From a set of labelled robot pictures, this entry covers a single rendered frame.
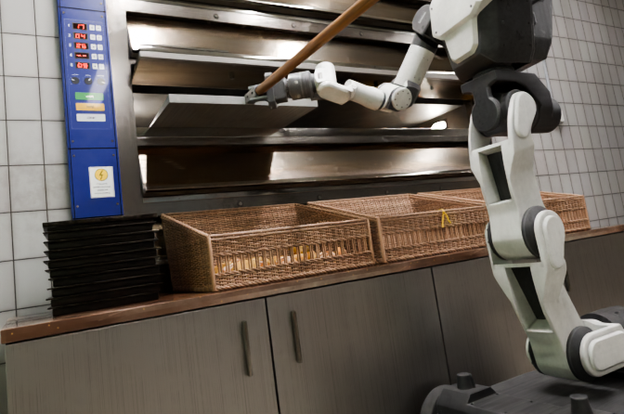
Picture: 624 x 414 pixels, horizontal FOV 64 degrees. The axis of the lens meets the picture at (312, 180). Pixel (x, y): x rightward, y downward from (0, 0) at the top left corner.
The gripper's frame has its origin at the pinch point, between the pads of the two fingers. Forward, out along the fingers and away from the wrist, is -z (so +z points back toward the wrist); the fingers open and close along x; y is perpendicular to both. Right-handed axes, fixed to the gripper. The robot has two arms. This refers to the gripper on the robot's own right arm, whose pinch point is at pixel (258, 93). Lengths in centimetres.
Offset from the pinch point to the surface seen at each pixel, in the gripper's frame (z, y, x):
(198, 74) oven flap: -25.3, -19.8, 17.8
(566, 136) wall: 161, -157, -8
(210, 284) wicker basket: -16, 25, -59
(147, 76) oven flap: -42.3, -12.1, 17.5
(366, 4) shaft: 35, 53, -2
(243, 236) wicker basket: -6, 21, -47
